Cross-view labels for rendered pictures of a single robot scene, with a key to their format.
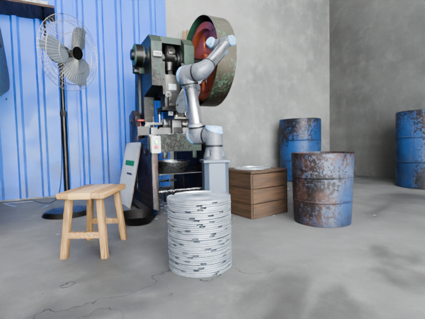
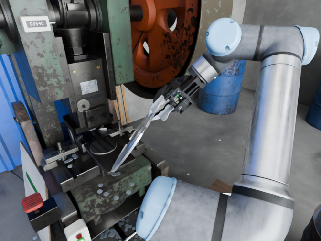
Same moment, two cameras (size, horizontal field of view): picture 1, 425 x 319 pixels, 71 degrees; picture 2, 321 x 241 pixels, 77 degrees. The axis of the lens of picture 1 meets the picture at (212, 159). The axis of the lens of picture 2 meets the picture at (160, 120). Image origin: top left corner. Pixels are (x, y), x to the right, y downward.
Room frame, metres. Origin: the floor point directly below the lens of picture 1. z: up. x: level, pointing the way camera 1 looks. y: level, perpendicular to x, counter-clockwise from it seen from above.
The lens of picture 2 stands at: (1.81, 0.24, 1.36)
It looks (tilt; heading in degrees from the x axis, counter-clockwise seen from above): 30 degrees down; 346
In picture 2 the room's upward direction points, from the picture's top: straight up
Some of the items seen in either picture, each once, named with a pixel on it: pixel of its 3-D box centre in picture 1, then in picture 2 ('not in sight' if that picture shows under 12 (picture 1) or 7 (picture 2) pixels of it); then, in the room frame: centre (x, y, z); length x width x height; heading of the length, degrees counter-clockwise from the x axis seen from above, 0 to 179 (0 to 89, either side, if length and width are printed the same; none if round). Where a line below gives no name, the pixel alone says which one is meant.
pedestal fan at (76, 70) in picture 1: (60, 121); not in sight; (2.77, 1.39, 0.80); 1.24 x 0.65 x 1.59; 27
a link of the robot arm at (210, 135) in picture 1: (213, 135); not in sight; (2.03, -0.01, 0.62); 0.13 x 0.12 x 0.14; 54
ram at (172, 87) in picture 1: (171, 90); (86, 90); (2.70, 0.36, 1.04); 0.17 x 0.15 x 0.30; 27
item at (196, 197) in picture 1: (198, 196); not in sight; (1.36, 0.07, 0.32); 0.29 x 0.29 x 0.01
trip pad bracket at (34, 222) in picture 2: (143, 137); (48, 222); (2.39, 0.55, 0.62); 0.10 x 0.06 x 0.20; 117
